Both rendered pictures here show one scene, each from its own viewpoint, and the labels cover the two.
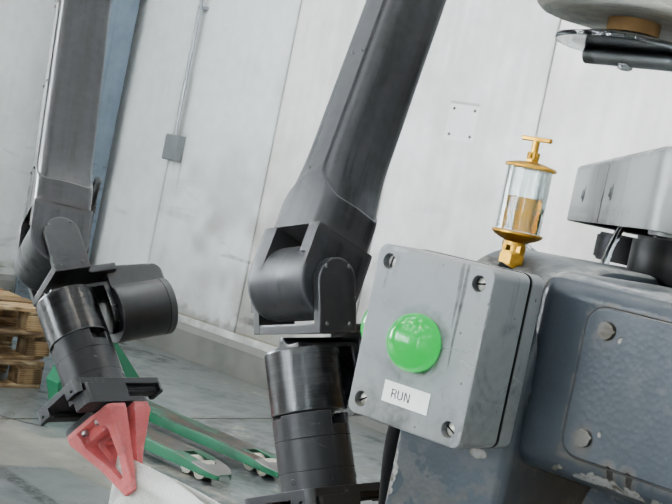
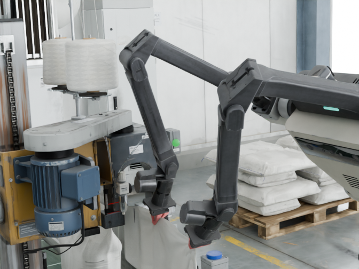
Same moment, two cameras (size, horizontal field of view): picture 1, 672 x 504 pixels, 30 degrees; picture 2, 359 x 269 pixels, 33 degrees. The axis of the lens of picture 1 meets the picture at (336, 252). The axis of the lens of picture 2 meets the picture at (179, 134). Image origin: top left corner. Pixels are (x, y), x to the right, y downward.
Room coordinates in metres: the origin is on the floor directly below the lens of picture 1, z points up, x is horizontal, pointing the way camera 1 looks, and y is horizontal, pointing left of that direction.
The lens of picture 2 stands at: (2.80, 0.63, 1.74)
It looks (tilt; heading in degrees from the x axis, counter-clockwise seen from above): 11 degrees down; 197
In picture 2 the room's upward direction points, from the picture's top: 2 degrees counter-clockwise
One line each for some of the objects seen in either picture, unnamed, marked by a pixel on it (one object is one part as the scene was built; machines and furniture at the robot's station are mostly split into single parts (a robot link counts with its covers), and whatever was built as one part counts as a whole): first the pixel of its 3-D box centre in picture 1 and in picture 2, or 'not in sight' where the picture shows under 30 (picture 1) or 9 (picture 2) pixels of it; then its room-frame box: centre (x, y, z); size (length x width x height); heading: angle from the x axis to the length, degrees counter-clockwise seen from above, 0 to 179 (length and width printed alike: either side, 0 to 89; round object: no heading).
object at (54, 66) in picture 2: not in sight; (62, 61); (0.85, -0.39, 1.61); 0.15 x 0.14 x 0.17; 48
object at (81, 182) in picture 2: not in sight; (81, 186); (1.16, -0.19, 1.25); 0.10 x 0.08 x 0.12; 163
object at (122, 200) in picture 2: not in sight; (123, 203); (0.88, -0.17, 1.11); 0.03 x 0.03 x 0.06
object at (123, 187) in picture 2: not in sight; (123, 192); (0.87, -0.17, 1.14); 0.05 x 0.04 x 0.16; 138
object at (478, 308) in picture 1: (444, 344); (170, 141); (0.64, -0.06, 1.29); 0.08 x 0.05 x 0.09; 48
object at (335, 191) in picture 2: not in sight; (328, 189); (-2.57, 0.37, 0.20); 0.67 x 0.43 x 0.15; 138
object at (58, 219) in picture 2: not in sight; (57, 194); (1.14, -0.29, 1.21); 0.15 x 0.15 x 0.25
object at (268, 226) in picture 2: not in sight; (286, 204); (-2.47, 0.00, 0.07); 1.20 x 0.82 x 0.14; 140
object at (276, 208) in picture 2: not in sight; (257, 198); (-2.19, -0.21, 0.20); 0.66 x 0.44 x 0.12; 48
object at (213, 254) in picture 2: not in sight; (214, 255); (0.66, 0.10, 0.84); 0.06 x 0.06 x 0.02
